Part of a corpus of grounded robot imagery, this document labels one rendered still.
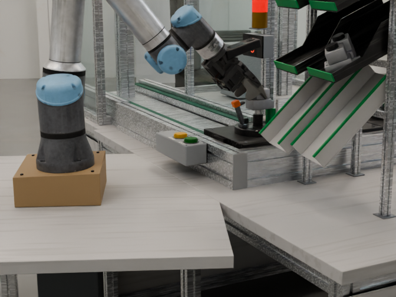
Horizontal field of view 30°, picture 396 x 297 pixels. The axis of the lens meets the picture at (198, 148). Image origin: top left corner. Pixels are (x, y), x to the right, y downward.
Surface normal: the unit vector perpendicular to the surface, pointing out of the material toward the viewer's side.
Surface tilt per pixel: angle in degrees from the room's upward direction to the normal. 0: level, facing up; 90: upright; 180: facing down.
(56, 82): 9
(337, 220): 0
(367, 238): 0
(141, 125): 90
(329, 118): 90
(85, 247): 0
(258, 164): 90
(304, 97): 90
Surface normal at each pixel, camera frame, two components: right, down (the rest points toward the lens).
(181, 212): 0.00, -0.97
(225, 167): -0.89, 0.11
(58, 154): -0.11, -0.04
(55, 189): 0.05, 0.24
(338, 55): -0.14, 0.42
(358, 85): 0.29, 0.22
